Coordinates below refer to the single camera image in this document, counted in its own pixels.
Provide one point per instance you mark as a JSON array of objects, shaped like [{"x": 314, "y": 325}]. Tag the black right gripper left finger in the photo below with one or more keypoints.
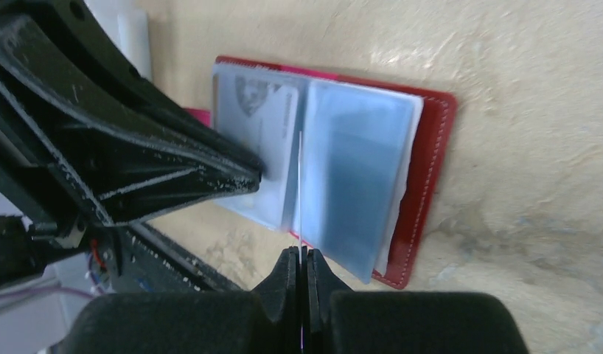
[{"x": 264, "y": 320}]

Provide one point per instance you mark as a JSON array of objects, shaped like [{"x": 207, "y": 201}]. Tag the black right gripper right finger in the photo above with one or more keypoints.
[{"x": 340, "y": 320}]

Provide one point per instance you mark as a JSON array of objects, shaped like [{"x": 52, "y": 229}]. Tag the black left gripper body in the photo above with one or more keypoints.
[{"x": 18, "y": 234}]

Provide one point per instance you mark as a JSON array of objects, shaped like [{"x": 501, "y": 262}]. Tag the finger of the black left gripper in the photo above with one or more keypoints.
[
  {"x": 160, "y": 170},
  {"x": 74, "y": 29}
]

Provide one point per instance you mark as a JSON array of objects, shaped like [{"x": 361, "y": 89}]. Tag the white plastic card box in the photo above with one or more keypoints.
[{"x": 126, "y": 24}]

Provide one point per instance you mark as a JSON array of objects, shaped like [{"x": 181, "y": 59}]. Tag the white card edge-on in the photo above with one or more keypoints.
[{"x": 259, "y": 114}]

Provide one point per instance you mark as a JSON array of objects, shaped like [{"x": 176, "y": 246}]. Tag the red leather card holder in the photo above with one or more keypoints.
[{"x": 430, "y": 144}]

